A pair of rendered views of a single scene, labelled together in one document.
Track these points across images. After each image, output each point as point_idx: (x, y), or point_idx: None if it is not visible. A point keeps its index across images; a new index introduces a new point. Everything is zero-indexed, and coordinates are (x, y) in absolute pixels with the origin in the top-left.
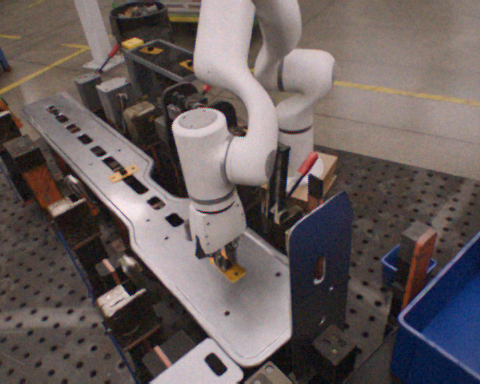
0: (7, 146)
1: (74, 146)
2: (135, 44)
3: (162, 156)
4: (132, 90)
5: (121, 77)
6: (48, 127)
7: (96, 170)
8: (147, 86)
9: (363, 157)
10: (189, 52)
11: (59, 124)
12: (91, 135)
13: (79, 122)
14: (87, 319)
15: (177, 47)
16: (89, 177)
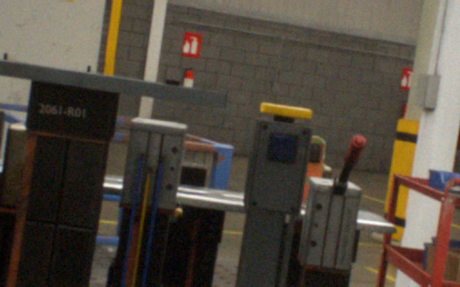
0: (189, 162)
1: (111, 176)
2: (262, 104)
3: (6, 259)
4: (128, 141)
5: (175, 126)
6: (228, 192)
7: (1, 161)
8: (244, 233)
9: None
10: (55, 70)
11: (222, 193)
12: (120, 183)
13: (195, 193)
14: None
15: (117, 79)
16: None
